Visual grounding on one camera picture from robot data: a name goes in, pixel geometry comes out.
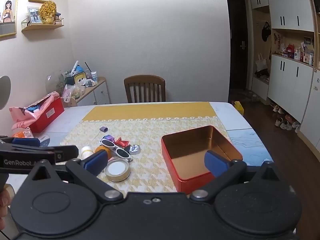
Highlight red box with pink bag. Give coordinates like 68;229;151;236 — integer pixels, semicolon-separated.
9;92;60;130

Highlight black hanging bag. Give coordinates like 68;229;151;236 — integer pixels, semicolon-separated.
262;21;272;42

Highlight orange snack packet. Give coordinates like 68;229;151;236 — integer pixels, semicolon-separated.
12;129;34;139

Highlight wooden wall shelf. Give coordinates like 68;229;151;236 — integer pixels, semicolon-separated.
21;17;65;32

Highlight framed cartoon poster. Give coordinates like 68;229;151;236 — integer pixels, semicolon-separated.
0;0;20;38

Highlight yellow box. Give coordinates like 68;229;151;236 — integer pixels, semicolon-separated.
234;101;245;115

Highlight white tote bag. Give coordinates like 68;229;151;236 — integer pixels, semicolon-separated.
255;53;269;72

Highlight golden ornament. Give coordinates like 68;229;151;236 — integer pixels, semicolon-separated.
39;1;57;25

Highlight small photo frame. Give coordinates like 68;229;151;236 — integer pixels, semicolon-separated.
27;6;42;25

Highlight small white bottle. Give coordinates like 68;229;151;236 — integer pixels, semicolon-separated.
80;146;94;159

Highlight red cardboard box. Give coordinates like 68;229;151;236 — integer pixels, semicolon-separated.
30;96;65;133

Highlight round metal tin lid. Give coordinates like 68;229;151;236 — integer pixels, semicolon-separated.
104;159;131;182

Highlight doormat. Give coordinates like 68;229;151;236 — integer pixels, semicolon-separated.
229;90;260;103

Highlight wooden chair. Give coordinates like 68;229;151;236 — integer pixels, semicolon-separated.
124;75;166;103

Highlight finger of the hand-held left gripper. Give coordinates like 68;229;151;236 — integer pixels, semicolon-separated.
47;145;79;166
0;135;42;147

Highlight row of shoes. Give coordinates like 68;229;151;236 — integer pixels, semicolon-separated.
271;104;302;133

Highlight clear plastic bag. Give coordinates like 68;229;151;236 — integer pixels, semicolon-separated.
62;84;84;100

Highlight white sideboard cabinet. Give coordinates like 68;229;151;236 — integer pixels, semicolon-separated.
75;77;110;105

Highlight dark door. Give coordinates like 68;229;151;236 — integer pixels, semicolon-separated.
226;0;249;90

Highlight orange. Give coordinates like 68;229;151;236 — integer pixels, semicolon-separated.
94;146;111;159

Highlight cluttered bottles and boxes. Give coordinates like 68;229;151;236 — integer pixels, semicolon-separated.
274;37;315;67

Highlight white wall cabinet unit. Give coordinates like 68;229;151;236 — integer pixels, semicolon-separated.
250;0;320;155

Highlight glass globe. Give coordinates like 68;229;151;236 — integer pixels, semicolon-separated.
45;70;67;97

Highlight white sunglasses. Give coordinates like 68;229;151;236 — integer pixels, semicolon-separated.
100;139;133;161

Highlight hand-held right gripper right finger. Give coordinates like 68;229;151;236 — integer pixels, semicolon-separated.
190;150;284;203

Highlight red tin box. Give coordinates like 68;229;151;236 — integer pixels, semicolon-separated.
161;125;243;195

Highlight person's left hand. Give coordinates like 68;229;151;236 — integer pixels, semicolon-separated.
0;188;10;232

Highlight yellow houndstooth table runner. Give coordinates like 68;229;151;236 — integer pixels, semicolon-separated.
60;102;234;198

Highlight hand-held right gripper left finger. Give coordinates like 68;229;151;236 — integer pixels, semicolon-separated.
26;151;124;203

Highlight red candy wrapper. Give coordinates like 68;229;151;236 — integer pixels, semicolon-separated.
115;137;131;148

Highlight blue yellow toy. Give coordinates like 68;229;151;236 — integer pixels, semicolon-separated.
64;65;88;85

